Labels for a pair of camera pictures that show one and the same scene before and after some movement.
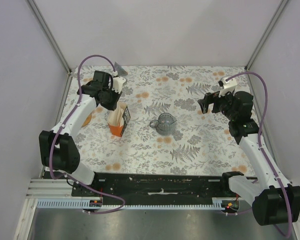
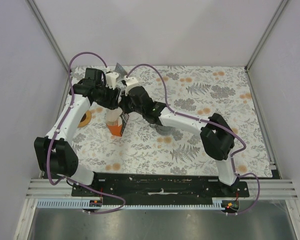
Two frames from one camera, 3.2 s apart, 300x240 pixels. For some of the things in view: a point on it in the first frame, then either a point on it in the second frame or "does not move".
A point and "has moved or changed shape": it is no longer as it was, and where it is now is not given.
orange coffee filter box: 118,131 has moved or changed shape
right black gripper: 214,97 → 123,104
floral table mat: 167,134 does not move
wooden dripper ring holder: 87,120 does not move
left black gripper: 113,106 does not move
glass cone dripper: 120,71 does not move
